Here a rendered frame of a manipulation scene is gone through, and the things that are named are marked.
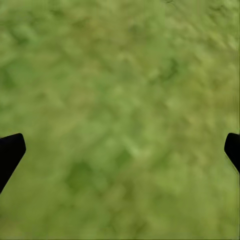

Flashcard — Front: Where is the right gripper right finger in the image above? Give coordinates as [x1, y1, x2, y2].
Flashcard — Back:
[224, 133, 240, 173]

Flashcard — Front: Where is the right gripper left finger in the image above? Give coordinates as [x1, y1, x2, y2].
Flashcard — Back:
[0, 133, 26, 193]

